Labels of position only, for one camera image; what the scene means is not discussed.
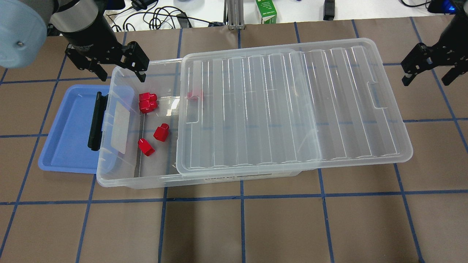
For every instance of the black power adapter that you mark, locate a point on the black power adapter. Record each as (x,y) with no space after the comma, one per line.
(142,4)

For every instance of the blue plastic tray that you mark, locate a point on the blue plastic tray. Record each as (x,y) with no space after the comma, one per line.
(66,147)

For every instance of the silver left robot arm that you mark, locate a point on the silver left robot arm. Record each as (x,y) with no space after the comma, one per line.
(24,24)

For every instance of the red block pair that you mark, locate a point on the red block pair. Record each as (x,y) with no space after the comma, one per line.
(147,106)
(147,96)

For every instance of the clear plastic box lid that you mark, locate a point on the clear plastic box lid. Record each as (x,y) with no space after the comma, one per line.
(358,122)

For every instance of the aluminium frame post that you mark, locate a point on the aluminium frame post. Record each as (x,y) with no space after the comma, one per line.
(234,14)

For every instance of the red block pair lower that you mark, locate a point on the red block pair lower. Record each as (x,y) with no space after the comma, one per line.
(147,106)

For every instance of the green white carton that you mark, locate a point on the green white carton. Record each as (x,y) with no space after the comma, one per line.
(266,11)

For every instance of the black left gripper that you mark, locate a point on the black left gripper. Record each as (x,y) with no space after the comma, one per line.
(89,33)

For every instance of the black box latch handle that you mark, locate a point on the black box latch handle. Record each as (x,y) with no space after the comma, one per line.
(95,132)

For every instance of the red block pair upper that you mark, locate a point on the red block pair upper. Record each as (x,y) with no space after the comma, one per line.
(147,96)

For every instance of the clear plastic storage box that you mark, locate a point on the clear plastic storage box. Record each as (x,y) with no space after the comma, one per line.
(153,124)

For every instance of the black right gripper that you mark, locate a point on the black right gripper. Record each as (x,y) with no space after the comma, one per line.
(454,33)

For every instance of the red block under lid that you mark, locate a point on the red block under lid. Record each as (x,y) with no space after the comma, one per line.
(196,94)

